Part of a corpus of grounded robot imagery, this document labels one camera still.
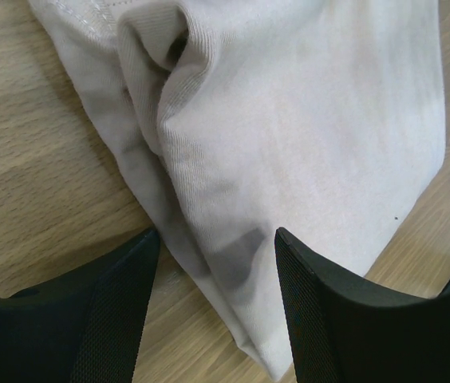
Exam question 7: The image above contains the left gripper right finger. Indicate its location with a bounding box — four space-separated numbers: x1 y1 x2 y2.
274 228 450 382

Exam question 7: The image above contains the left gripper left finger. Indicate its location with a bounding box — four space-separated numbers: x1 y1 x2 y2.
0 229 160 382

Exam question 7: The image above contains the beige t shirt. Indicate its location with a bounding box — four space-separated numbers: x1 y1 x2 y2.
30 1 446 381

